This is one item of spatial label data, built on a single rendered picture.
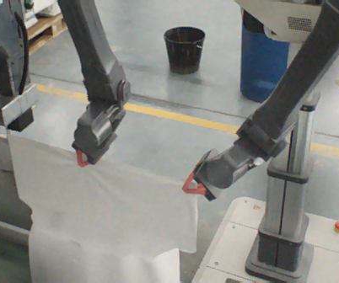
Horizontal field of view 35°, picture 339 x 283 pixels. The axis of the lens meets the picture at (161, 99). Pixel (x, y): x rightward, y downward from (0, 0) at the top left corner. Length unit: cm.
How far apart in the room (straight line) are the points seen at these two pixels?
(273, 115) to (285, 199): 89
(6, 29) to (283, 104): 72
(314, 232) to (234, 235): 31
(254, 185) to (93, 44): 191
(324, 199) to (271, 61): 96
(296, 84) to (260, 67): 249
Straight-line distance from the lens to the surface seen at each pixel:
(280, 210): 184
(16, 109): 144
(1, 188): 207
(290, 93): 89
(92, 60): 103
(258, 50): 332
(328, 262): 211
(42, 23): 446
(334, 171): 298
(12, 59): 140
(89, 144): 109
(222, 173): 99
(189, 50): 370
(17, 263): 195
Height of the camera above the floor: 174
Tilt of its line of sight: 30 degrees down
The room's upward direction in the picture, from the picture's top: 1 degrees counter-clockwise
